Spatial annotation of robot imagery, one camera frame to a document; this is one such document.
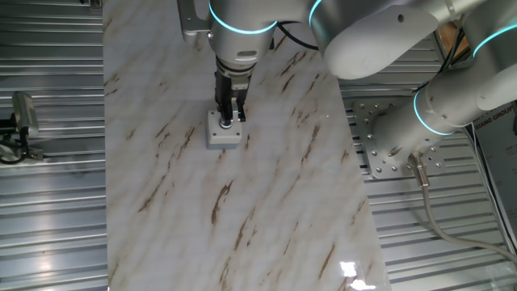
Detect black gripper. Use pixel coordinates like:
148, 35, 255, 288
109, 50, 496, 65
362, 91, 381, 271
213, 69, 252, 127

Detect grey box with green button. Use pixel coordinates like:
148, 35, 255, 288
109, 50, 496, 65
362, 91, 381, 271
205, 109, 244, 151

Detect marble pattern table sheet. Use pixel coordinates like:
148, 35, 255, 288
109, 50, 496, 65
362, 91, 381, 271
102, 0, 392, 291

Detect brown cardboard piece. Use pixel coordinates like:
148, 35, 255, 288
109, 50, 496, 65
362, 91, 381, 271
438, 22, 472, 62

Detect white printed paper poster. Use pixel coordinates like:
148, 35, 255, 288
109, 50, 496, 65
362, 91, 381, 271
470, 101, 517, 244

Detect black cable at robot wrist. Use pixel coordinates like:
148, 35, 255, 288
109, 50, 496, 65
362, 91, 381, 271
275, 21, 321, 53

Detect silver wrist camera mount bracket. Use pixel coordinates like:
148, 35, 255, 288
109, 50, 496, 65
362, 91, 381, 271
176, 0, 212, 45

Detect round metal robot base plate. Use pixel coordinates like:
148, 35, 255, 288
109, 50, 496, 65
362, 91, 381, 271
350, 99, 450, 180

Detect grey cable with metal plug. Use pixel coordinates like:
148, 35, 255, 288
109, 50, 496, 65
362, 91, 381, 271
406, 152, 517, 264

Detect metal camera stand bracket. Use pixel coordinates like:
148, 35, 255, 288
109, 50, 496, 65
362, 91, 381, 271
0, 141, 44, 163

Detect black cable behind robot arm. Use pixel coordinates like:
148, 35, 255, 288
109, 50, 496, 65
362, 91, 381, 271
414, 28, 464, 95

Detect thin black cable beside poster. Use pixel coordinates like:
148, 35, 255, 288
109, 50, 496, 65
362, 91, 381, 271
464, 124, 517, 252

